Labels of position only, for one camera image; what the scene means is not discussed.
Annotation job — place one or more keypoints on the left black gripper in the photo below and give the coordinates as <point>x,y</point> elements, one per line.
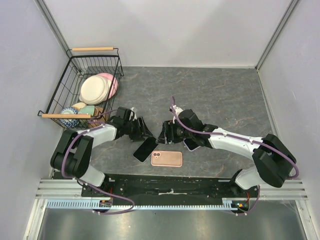
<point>142,130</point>

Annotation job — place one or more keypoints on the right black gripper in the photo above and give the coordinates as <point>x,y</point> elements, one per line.
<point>168,126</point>

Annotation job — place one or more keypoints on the pink phone case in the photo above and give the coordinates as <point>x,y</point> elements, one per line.
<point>166,158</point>

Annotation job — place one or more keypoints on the white phone black screen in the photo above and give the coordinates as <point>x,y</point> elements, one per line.
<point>145,149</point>

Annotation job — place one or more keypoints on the purple phone case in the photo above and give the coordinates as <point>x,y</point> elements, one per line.
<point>192,149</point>

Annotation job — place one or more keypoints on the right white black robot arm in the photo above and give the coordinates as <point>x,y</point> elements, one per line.
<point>273,162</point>

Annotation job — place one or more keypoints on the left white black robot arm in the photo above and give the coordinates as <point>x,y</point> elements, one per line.
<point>72,155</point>

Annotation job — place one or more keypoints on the brown cup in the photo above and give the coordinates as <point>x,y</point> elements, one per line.
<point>99,117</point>

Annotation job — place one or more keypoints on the pink plate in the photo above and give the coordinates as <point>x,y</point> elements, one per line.
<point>113,84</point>

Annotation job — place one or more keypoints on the green cup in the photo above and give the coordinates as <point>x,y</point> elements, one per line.
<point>87,110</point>

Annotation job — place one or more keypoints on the cream plate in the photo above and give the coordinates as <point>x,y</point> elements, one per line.
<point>94,90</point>

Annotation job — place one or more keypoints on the cream small bowl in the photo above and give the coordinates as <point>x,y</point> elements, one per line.
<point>79,105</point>

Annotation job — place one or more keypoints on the blue patterned bowl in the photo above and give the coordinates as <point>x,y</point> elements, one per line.
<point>69,122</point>

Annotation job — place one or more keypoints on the black wire basket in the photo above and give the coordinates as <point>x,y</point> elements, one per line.
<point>82,64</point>

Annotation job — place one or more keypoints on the grey cable duct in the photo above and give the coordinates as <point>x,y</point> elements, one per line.
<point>96,204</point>

